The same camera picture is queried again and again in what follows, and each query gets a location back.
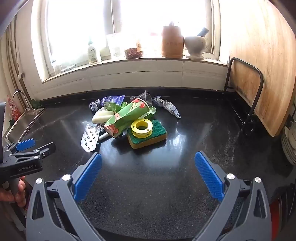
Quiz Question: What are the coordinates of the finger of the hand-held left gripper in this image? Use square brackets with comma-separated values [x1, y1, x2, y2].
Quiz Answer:
[3, 138, 36, 154]
[6, 142, 56, 163]

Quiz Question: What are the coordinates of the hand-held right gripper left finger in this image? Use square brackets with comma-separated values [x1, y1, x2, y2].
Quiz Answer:
[25, 152, 102, 241]

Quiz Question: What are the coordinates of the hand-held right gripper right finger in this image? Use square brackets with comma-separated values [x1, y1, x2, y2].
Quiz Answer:
[195, 151, 272, 241]

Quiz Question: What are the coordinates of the green yellow sponge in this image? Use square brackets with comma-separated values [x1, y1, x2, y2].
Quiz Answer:
[127, 119, 167, 149]

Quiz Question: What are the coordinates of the green juice carton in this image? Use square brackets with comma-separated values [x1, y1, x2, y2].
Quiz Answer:
[103, 97, 157, 138]

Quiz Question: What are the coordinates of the yellow tape spool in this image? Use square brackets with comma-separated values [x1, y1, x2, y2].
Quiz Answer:
[131, 118, 153, 136]

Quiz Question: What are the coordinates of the person's left hand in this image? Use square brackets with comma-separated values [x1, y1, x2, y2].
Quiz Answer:
[0, 176, 26, 208]

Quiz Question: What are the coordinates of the steel sink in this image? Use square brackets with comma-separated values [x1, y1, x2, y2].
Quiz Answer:
[5, 108, 45, 142]

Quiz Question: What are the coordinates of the silver pill blister pack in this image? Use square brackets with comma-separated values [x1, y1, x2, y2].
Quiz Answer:
[80, 123, 101, 152]

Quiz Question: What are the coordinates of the red printed packet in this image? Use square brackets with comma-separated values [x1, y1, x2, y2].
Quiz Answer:
[6, 95, 21, 121]

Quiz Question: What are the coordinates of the black white marker pen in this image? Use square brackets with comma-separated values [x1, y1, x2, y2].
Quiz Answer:
[98, 125, 110, 141]

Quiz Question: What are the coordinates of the chrome faucet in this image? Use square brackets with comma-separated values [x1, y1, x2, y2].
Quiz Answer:
[11, 90, 32, 110]

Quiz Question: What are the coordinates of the crumpled paper ball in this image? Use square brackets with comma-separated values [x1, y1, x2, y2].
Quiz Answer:
[89, 99, 102, 113]

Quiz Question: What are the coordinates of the small green white carton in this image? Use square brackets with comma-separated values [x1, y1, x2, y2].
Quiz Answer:
[103, 101, 123, 114]

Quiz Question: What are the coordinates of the purple plastic packet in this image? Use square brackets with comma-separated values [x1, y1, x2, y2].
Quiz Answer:
[100, 95, 126, 105]

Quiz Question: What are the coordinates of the crumpled grey plastic bag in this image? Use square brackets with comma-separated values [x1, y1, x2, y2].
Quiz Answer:
[153, 95, 181, 118]

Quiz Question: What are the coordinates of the stack of white plates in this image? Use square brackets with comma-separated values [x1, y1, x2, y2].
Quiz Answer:
[281, 126, 296, 165]

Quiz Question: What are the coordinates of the clear plastic cup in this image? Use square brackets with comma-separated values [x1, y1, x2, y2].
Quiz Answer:
[130, 90, 153, 109]

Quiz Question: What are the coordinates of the white dish soap bottle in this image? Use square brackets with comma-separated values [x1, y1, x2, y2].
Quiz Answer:
[87, 38, 100, 65]

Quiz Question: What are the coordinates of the black metal rack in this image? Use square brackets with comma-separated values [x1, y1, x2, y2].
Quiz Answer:
[223, 57, 264, 131]

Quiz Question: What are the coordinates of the clear plastic container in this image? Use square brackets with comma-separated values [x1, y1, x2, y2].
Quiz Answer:
[106, 33, 126, 59]

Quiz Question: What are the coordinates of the white framed window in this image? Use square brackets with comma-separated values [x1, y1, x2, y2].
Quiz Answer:
[31, 0, 228, 83]

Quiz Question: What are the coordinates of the glass spice jar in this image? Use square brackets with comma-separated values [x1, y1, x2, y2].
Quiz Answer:
[125, 37, 145, 59]

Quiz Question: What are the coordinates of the wooden cutting board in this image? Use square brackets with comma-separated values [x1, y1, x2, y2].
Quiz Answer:
[218, 0, 296, 137]

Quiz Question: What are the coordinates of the white stone mortar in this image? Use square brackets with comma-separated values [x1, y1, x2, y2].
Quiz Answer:
[184, 36, 207, 60]

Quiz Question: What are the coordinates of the bamboo canister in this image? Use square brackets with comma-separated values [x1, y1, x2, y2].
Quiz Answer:
[161, 22, 184, 58]

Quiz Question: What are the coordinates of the grey pestle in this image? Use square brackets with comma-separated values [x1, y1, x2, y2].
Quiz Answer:
[196, 27, 209, 39]

